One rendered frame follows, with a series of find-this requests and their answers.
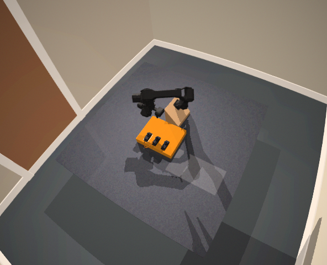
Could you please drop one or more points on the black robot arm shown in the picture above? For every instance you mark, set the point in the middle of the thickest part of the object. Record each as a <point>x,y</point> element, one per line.
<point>148,96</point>

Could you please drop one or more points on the black micro servo with orange cable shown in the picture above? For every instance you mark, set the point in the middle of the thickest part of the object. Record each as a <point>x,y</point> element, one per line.
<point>146,138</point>

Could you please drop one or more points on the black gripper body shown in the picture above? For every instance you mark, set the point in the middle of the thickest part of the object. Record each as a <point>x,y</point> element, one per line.
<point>158,111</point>

